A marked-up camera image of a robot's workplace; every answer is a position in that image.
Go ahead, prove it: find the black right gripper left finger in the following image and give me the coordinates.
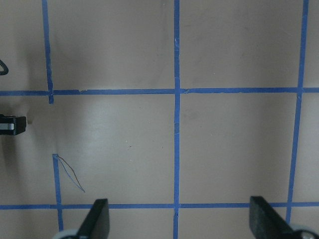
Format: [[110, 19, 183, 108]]
[[76, 199, 110, 239]]

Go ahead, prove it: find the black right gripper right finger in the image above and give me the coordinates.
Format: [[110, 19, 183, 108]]
[[249, 196, 298, 239]]

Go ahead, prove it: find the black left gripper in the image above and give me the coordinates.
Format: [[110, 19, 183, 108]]
[[0, 114, 26, 135]]

